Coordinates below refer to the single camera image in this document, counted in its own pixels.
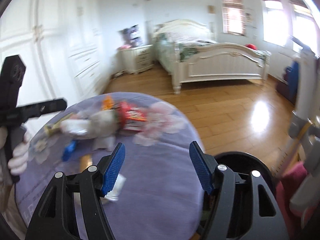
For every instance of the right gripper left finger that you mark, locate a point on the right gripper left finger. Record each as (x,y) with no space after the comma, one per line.
(110,167)

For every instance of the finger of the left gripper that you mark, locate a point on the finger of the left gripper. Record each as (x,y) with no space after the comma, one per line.
(52,106)

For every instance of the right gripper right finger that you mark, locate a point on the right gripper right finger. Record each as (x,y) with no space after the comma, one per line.
(203,171)

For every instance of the gold snack wrapper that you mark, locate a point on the gold snack wrapper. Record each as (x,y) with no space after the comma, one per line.
(85,162)

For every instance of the blue sachet wrapper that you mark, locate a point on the blue sachet wrapper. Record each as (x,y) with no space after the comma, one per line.
(68,150)

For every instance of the black trash bin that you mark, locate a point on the black trash bin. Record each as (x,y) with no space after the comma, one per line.
(242,163)

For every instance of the white gloved left hand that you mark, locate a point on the white gloved left hand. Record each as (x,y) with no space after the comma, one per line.
(18,163)

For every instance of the white plastic bag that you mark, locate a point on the white plastic bag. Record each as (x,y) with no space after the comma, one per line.
(103,127)

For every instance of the purple floral table cloth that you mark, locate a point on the purple floral table cloth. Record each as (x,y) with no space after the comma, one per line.
(146,188)

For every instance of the yellow orange wrapper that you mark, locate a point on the yellow orange wrapper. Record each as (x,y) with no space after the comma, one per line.
(107,103)

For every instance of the white wardrobe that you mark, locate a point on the white wardrobe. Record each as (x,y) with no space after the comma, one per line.
(60,43)

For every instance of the pink plush on nightstand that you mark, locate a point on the pink plush on nightstand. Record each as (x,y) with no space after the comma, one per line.
(125,46)

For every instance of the white nightstand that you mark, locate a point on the white nightstand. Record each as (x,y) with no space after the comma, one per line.
(138,59)

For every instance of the dark clothes pile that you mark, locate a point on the dark clothes pile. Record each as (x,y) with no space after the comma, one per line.
(288,85)

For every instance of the green blanket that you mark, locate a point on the green blanket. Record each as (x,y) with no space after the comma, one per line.
(186,52)

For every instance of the white wooden bed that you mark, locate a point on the white wooden bed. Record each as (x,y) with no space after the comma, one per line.
(214,61)

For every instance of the grey plush toy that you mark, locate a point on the grey plush toy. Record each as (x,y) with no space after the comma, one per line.
(132,36)

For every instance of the red plush on bed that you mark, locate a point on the red plush on bed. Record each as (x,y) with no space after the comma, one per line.
(251,46)

